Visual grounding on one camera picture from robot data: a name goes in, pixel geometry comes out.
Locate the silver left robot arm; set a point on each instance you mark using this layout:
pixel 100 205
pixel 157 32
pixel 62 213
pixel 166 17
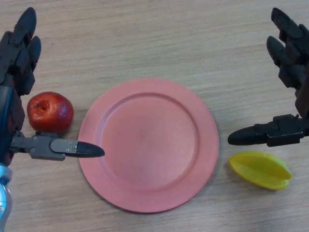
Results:
pixel 3 193

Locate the pink round plate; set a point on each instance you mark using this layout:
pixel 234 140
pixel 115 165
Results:
pixel 149 145

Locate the yellow starfruit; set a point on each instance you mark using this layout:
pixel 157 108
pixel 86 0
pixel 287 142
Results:
pixel 260 171

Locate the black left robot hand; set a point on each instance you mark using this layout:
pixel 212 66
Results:
pixel 14 60

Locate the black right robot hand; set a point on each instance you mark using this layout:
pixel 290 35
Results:
pixel 287 130

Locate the red apple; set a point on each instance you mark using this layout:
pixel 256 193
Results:
pixel 48 111

